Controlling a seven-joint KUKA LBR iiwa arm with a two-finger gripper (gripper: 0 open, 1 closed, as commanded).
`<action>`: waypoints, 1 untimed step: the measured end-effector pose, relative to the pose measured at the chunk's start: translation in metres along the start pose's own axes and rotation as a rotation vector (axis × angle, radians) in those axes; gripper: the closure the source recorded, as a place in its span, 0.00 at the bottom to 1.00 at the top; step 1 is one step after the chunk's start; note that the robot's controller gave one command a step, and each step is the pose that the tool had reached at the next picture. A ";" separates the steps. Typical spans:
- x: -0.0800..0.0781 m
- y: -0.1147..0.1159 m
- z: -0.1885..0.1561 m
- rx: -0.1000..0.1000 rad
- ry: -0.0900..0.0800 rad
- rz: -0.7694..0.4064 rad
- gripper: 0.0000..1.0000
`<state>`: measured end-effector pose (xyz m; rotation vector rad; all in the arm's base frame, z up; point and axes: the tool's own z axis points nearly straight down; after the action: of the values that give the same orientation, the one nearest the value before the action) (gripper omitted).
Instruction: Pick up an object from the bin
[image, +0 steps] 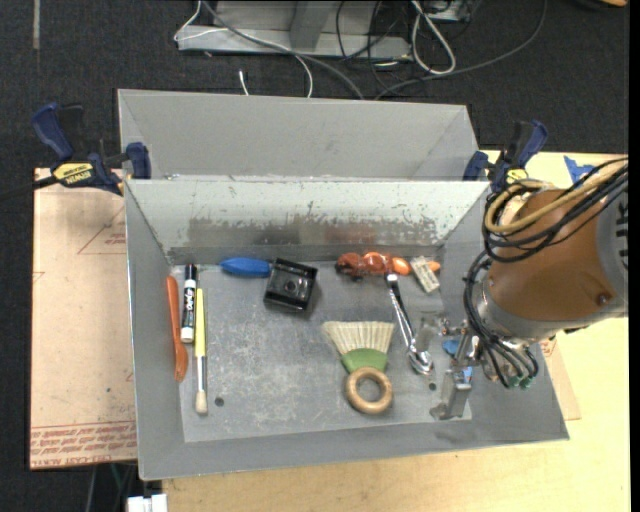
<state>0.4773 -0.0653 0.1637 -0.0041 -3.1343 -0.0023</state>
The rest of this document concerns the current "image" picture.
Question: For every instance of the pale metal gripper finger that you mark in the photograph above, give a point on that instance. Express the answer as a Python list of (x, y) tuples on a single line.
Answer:
[(426, 334), (452, 397)]

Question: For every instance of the shiny metal spoon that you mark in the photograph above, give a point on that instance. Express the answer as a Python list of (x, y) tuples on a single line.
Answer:
[(406, 325)]

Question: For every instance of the orange oval piece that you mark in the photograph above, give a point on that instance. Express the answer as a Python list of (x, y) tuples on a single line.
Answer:
[(401, 266)]

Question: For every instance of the brown toy animal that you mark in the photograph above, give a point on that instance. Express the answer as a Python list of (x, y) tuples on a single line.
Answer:
[(367, 264)]

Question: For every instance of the grey metal bin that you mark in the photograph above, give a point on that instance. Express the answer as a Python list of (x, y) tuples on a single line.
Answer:
[(280, 360)]

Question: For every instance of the black and white marker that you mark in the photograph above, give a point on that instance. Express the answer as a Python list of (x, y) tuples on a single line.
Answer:
[(189, 305)]

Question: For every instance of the brown cardboard board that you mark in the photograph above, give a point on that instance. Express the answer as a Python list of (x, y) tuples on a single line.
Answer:
[(75, 300)]

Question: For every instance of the black camera box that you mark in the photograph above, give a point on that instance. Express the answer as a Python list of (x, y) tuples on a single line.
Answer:
[(290, 286)]

